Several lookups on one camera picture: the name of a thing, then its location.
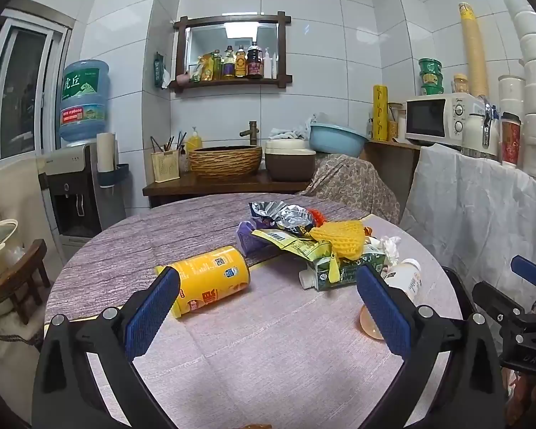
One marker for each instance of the purple label bottle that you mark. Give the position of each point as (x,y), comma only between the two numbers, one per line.
(228,65)

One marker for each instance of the orange red wrapper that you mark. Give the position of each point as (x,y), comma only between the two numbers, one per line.
(316,215)

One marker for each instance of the silver foil snack bag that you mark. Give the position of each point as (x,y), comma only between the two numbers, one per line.
(281,216)

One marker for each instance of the woven pattern sink basin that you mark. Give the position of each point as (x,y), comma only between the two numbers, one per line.
(225,163)

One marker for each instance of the tall yellow box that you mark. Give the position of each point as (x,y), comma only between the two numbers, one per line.
(380,114)

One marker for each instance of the white squeeze bottle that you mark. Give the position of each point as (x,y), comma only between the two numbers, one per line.
(269,66)

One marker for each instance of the beige chopstick holder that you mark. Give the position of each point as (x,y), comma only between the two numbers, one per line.
(165,167)

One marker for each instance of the blue plastic basin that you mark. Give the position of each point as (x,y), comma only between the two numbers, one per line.
(337,140)

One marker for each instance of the pink cup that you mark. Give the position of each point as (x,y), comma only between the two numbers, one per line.
(182,78)

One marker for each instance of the white framed window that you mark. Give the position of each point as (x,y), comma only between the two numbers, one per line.
(22,94)

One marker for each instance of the translucent orange plastic piece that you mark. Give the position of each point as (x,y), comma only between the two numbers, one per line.
(370,326)

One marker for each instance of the small white plastic bottle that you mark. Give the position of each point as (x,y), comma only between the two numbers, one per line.
(404,277)

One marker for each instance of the bamboo style faucet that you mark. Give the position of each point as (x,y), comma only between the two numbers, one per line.
(252,132)

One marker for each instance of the yellow drink can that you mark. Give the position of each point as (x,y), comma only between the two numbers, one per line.
(210,277)

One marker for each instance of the small lidded jar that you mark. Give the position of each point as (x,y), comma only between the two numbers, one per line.
(460,84)

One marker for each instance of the white rag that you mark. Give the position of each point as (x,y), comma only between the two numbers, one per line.
(290,132)

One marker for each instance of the yellow soap bottle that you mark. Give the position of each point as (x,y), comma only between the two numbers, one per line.
(194,142)

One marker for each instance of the brown pot with white lid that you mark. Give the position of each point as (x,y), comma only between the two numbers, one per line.
(290,165)

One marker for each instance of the white microwave oven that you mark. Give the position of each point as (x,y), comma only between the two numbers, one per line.
(429,118)

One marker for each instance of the floral cloth cover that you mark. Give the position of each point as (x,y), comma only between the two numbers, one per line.
(348,183)

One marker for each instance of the red paper cup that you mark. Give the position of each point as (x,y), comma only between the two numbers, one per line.
(511,140)

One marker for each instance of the tall stack of paper cups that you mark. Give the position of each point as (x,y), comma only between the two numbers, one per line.
(473,53)

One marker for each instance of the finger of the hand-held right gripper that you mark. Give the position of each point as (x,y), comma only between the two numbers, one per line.
(496,299)
(529,270)

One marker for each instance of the brown sauce bottle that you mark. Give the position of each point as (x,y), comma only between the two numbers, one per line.
(240,63)

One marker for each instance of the white kettle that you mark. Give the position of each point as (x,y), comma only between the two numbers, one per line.
(475,136)

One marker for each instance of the dark soy sauce bottle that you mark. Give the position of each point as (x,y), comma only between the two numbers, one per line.
(253,62)

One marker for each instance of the wooden sink counter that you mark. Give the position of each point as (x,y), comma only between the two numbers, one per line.
(214,187)

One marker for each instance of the green yellow oil bottle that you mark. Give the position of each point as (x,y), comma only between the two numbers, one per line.
(216,66)

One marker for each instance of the green drink carton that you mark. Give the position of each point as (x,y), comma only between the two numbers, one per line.
(348,272)

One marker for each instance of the blue water jug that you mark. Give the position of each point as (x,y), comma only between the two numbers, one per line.
(85,98)

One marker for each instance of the crumpled white tissue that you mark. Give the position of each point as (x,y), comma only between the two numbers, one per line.
(388,248)

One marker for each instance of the wooden cabinet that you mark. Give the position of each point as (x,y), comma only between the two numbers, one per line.
(393,174)

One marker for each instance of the dark wooden stool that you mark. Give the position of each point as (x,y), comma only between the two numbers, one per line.
(22,272)

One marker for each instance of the yellow foam fruit net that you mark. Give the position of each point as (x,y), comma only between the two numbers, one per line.
(339,237)

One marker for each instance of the purple tablecloth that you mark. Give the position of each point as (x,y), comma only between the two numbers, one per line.
(259,344)

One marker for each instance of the yellow green wrapper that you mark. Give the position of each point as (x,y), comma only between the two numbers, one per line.
(290,243)

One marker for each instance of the grey water dispenser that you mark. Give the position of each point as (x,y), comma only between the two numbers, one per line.
(71,187)

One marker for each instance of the white plastic bag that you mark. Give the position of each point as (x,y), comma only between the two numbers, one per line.
(473,210)

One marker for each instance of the green hanging tissue holder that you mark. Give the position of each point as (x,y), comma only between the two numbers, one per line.
(159,71)

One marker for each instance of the glass jar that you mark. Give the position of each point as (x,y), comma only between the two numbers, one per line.
(395,120)

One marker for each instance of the yellow seasoning packet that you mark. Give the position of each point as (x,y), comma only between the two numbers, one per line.
(202,70)

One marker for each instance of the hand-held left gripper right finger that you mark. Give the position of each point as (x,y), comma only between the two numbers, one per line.
(384,317)

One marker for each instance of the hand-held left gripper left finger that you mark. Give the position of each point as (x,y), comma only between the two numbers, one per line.
(154,313)

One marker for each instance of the white cup tube holder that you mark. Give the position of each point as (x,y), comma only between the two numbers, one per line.
(106,156)

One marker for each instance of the purple plastic packet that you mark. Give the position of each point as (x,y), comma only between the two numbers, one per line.
(248,237)

